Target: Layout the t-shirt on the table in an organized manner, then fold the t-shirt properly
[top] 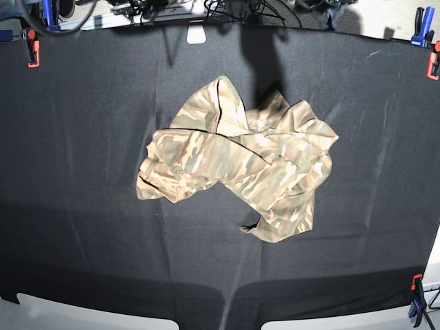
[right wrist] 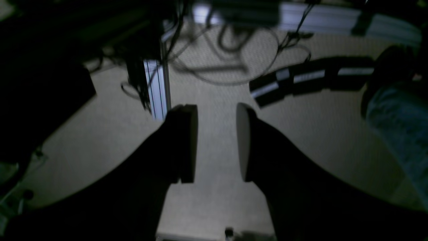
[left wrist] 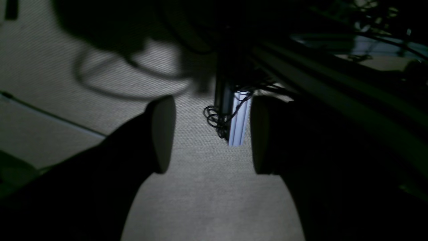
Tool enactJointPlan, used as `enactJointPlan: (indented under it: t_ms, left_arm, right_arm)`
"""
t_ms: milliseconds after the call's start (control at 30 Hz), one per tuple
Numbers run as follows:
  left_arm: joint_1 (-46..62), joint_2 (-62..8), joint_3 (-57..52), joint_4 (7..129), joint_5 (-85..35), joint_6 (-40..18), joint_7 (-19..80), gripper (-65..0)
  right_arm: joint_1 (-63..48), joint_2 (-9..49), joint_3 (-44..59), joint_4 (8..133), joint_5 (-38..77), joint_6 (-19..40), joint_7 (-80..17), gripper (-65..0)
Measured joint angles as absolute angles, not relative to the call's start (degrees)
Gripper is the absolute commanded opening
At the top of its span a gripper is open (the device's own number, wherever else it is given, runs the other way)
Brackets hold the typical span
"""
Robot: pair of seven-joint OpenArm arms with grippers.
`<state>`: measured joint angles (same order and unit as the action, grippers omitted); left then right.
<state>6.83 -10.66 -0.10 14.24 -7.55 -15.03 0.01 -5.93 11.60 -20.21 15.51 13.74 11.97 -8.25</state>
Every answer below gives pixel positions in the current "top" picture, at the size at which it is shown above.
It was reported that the camouflage t-shirt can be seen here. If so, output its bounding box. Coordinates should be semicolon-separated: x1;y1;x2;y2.
136;76;338;243

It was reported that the white tape patch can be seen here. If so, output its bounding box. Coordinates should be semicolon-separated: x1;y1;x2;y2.
186;25;207;45

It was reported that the black table cloth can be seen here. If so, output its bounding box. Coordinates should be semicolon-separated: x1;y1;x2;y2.
1;24;439;329

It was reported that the orange clamp far left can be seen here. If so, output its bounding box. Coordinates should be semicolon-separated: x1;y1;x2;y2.
20;28;40;68

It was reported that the orange clamp far right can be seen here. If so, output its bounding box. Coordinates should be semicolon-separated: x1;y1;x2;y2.
426;41;440;80

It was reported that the blue clamp top left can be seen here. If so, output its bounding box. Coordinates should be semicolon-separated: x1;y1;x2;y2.
41;0;61;32

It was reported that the blue clamp top right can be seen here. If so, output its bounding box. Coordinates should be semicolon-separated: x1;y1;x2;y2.
410;6;435;47

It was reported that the orange blue clamp near right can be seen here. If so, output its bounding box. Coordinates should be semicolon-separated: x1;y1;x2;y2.
408;274;427;328

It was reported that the black cable bundle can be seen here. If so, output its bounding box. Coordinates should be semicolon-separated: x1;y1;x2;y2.
203;0;303;28

